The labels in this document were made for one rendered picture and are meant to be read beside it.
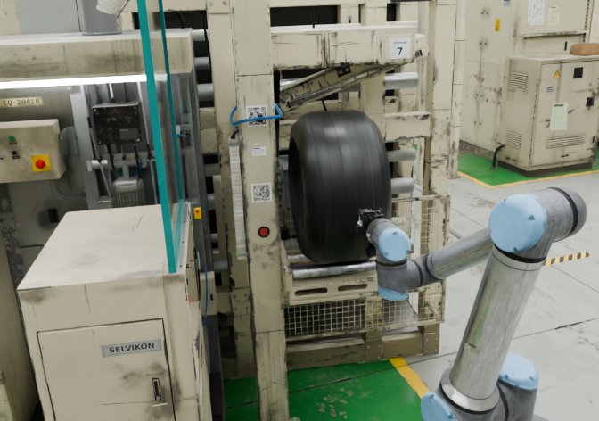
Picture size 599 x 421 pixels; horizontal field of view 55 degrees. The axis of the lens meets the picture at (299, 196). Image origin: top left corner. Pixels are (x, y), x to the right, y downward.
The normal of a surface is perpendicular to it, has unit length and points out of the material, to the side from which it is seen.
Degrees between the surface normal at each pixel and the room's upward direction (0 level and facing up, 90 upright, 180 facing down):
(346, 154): 49
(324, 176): 66
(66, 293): 90
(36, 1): 90
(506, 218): 81
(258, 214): 90
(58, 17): 90
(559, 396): 0
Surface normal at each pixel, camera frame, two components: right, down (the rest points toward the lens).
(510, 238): -0.85, 0.05
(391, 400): -0.04, -0.95
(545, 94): 0.32, 0.29
